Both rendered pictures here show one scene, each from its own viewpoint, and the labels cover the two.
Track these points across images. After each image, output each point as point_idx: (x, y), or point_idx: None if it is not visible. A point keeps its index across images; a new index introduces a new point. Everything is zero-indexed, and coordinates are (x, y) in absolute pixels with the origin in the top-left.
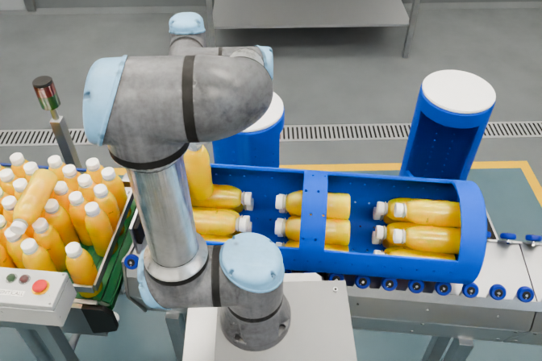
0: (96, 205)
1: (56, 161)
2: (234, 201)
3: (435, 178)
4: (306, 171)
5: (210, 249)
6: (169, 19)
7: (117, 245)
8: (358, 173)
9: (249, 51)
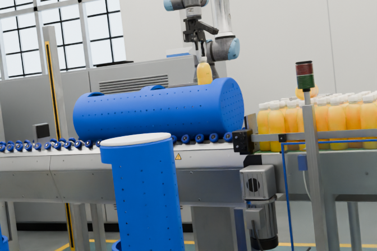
0: (271, 101)
1: (301, 101)
2: None
3: (90, 100)
4: (149, 89)
5: (214, 41)
6: None
7: None
8: (124, 94)
9: None
